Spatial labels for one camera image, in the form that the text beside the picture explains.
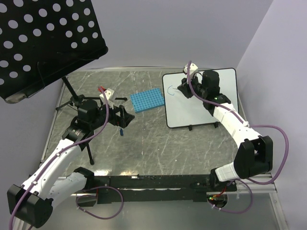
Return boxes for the aluminium extrusion frame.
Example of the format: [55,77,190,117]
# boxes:
[13,81,288,230]

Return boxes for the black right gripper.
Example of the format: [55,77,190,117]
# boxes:
[177,74,208,99]

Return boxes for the blue studded building plate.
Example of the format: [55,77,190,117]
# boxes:
[130,88,165,113]

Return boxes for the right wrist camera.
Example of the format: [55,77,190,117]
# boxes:
[183,63,198,76]

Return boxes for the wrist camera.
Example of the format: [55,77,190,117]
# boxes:
[98,86,115,109]
[183,63,198,76]

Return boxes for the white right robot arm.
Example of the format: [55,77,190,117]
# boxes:
[178,67,273,191]

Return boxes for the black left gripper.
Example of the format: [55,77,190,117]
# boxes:
[90,100,134,130]

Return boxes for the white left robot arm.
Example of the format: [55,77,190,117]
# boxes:
[7,100,135,229]

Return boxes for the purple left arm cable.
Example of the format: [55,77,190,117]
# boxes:
[8,87,124,230]

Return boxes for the black perforated music stand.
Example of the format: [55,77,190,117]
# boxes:
[0,0,108,104]

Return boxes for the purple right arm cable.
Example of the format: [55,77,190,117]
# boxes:
[186,60,289,214]

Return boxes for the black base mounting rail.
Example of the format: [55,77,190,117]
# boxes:
[79,174,237,204]

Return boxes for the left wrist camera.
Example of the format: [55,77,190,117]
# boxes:
[98,86,115,109]

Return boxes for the black tripod stand legs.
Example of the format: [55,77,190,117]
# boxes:
[56,77,128,165]

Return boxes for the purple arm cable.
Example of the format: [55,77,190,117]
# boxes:
[186,60,289,214]
[8,87,124,230]

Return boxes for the white whiteboard black frame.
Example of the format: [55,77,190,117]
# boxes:
[162,68,238,128]

